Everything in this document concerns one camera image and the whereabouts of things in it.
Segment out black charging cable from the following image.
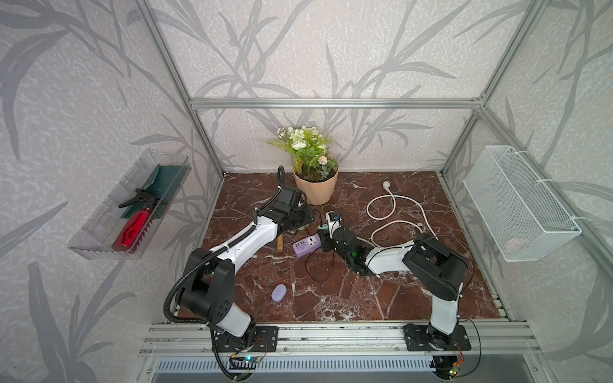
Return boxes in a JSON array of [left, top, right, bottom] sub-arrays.
[[304, 205, 338, 283]]

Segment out purple power strip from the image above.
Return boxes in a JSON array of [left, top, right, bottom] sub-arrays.
[[292, 234, 322, 258]]

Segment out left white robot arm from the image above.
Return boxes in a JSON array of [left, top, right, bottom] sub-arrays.
[[163, 204, 314, 338]]

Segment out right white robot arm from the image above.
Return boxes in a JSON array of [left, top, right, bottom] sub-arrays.
[[321, 222, 469, 336]]

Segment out green garden fork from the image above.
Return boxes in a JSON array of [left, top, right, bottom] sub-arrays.
[[276, 235, 284, 253]]

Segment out beige flower pot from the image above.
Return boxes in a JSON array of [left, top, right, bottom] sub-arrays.
[[292, 154, 338, 205]]

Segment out green artificial flowering plant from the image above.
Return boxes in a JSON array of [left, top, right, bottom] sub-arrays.
[[268, 126, 338, 183]]

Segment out purple earbuds case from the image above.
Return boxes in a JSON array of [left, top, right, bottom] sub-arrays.
[[271, 284, 287, 303]]

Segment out pink object in basket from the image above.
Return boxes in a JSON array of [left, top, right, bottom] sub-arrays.
[[504, 238, 530, 254]]

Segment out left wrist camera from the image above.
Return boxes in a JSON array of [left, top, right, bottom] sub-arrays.
[[273, 186, 302, 215]]

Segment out red handled pruning shears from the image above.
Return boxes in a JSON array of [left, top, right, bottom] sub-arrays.
[[112, 188, 160, 254]]

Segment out clear plastic wall tray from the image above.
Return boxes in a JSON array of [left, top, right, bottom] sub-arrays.
[[68, 149, 192, 260]]

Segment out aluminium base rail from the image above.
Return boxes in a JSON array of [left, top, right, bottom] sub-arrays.
[[138, 319, 542, 357]]

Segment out white wire mesh basket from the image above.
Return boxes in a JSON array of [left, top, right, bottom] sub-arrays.
[[464, 145, 582, 263]]

